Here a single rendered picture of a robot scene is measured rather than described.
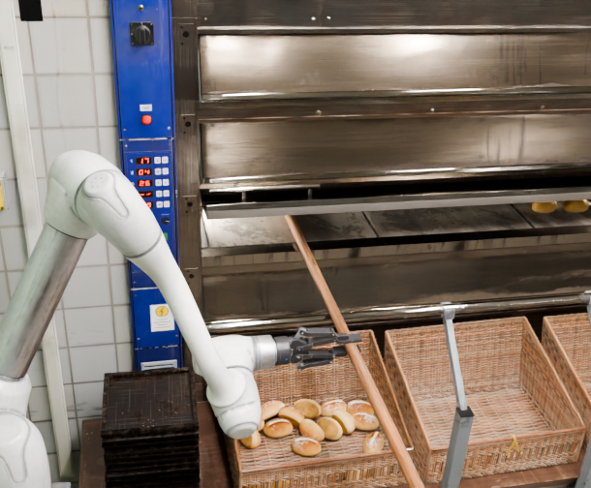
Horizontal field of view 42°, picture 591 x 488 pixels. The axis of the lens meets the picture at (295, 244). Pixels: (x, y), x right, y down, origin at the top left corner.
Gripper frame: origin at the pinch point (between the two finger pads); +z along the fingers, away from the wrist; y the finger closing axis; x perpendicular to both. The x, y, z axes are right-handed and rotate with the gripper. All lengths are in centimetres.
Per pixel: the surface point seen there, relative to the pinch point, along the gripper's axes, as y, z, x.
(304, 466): 47.5, -8.2, -3.9
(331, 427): 55, 7, -27
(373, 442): 55, 19, -18
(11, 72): -60, -83, -53
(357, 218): 1, 25, -73
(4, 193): -27, -88, -48
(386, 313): 2.5, 16.5, -16.0
